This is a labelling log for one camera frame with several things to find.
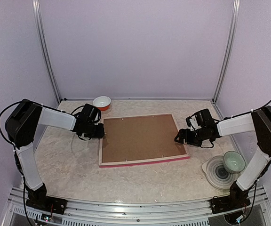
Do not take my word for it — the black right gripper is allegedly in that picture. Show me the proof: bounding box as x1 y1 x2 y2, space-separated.
175 127 207 146

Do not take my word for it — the pink wooden picture frame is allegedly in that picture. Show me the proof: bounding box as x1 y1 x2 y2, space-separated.
98 113 190 168

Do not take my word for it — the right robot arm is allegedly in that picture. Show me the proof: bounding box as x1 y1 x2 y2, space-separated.
174 105 271 209

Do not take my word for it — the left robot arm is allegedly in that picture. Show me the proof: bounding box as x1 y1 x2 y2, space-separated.
5 99 104 210

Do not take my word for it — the orange white bowl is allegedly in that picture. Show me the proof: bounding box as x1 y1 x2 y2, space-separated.
93 96 112 111

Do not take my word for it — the white swirl plate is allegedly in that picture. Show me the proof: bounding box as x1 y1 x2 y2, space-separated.
202 155 240 191

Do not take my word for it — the green ceramic bowl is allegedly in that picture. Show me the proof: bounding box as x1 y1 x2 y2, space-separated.
223 151 246 174

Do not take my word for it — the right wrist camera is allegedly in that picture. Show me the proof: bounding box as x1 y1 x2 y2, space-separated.
185 115 198 131

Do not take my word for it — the aluminium front rail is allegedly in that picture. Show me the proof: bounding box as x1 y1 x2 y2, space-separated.
7 186 271 226

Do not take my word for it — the left aluminium corner post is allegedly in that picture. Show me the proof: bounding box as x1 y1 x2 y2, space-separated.
32 0 62 104

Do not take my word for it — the aluminium corner post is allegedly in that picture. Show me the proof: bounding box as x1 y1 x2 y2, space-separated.
32 0 62 104
212 0 240 104

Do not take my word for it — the right aluminium corner post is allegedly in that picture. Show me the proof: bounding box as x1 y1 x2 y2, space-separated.
212 0 240 104

